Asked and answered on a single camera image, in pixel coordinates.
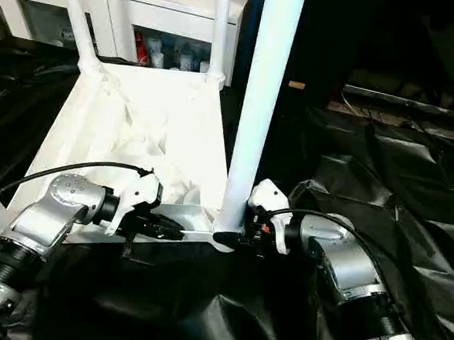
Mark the black plastic mat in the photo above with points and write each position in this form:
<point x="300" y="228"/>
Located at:
<point x="410" y="197"/>

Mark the black low bench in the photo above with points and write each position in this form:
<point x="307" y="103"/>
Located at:
<point x="416" y="104"/>

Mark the small gold label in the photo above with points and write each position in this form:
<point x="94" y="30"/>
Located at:
<point x="296" y="86"/>

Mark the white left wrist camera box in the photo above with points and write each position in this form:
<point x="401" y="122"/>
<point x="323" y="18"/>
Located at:
<point x="141" y="188"/>

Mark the white glass-door cabinet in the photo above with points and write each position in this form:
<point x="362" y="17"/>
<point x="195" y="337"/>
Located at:
<point x="145" y="3"/>

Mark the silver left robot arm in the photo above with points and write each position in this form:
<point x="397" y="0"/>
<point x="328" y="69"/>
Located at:
<point x="55" y="206"/>

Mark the white plastic table top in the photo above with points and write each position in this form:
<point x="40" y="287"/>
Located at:
<point x="161" y="120"/>

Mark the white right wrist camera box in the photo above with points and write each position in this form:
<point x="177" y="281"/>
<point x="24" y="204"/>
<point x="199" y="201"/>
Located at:
<point x="268" y="194"/>

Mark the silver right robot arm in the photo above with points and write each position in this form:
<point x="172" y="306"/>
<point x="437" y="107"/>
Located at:
<point x="345" y="262"/>

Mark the small red bottle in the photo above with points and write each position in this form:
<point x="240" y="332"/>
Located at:
<point x="139" y="49"/>

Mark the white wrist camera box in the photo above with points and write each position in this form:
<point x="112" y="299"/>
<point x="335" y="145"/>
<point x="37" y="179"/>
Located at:
<point x="268" y="194"/>
<point x="141" y="188"/>

